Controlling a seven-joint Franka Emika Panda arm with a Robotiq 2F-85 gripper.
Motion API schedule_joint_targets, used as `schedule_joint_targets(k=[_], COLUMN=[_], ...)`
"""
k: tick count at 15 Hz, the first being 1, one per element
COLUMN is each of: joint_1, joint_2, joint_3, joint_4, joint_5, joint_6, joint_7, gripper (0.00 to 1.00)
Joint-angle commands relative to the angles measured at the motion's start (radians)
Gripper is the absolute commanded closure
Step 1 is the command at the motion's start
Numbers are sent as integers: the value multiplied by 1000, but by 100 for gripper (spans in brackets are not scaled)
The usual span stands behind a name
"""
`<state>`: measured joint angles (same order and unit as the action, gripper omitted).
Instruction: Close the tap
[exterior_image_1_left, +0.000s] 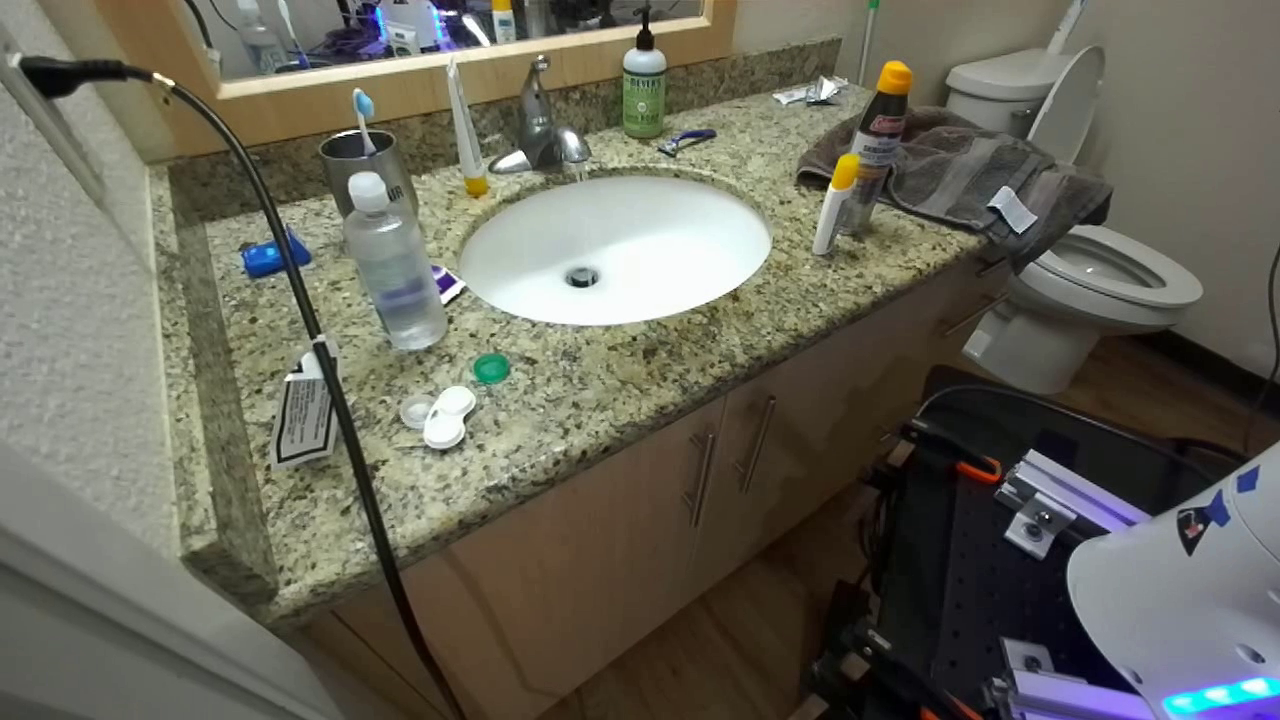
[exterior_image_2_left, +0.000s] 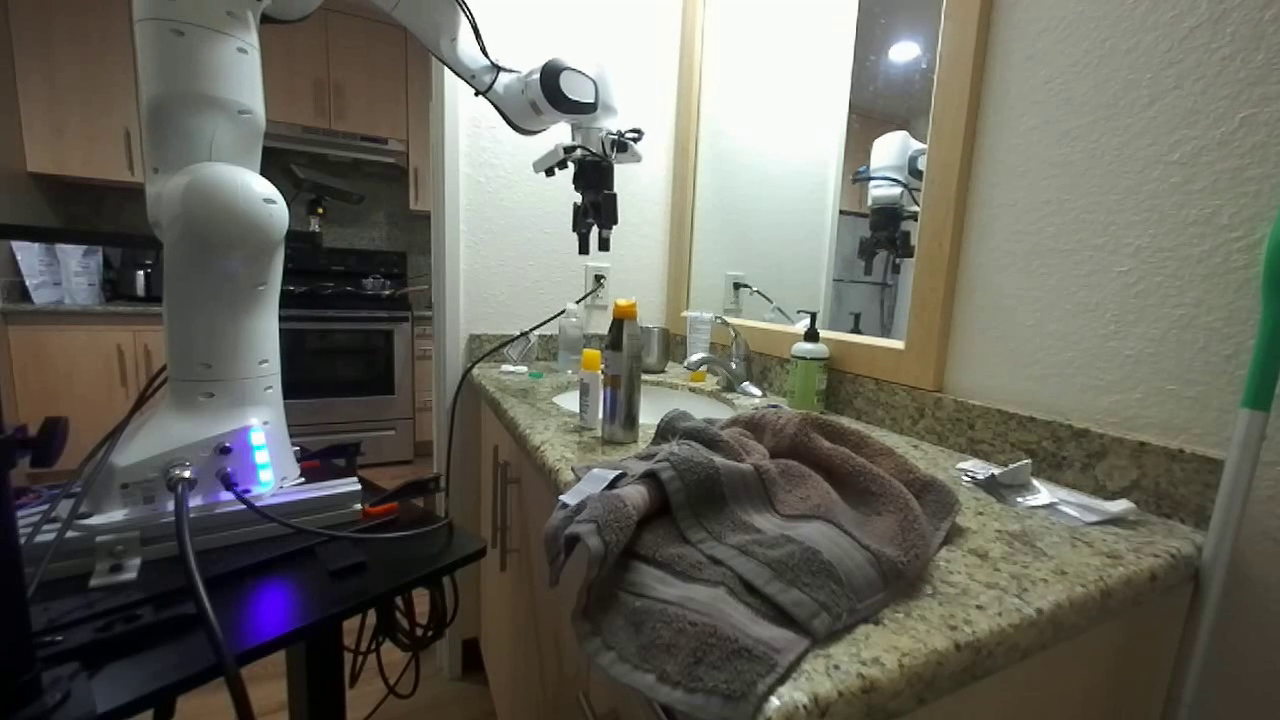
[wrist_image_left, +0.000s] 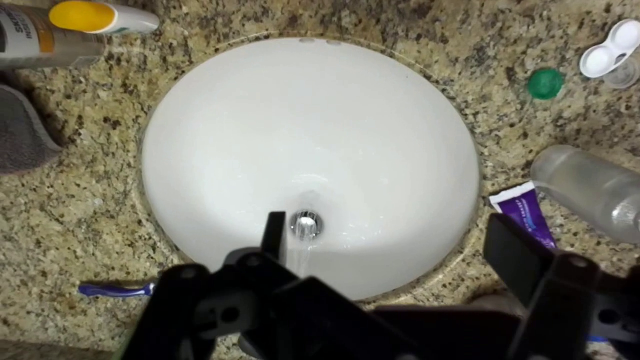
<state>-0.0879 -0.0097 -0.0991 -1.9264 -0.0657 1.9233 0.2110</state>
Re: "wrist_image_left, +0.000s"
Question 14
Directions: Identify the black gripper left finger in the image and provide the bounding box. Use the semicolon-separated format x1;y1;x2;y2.
119;208;301;360

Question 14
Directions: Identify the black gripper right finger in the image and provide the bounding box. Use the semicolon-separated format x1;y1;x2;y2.
482;213;640;360

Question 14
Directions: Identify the green round cap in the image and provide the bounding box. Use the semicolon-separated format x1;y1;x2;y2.
526;66;567;103

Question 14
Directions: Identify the clear plastic bottle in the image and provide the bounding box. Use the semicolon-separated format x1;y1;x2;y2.
530;145;640;246

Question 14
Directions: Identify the white contact lens case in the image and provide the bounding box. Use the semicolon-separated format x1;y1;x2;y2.
578;19;640;91

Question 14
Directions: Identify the white oval sink basin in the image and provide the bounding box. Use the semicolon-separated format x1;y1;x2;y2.
135;37;484;305

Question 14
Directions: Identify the white tube with yellow cap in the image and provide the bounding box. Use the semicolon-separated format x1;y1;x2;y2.
46;0;162;37

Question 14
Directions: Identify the purple toothpaste tube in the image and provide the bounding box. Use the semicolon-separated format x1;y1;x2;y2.
487;181;557;251

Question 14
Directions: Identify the chrome sink drain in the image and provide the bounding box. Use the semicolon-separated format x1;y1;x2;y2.
287;208;325;242

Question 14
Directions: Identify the spray can with orange cap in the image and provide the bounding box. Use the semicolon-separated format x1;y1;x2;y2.
0;3;108;71

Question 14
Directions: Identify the grey towel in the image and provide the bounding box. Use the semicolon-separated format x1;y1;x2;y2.
0;82;66;176

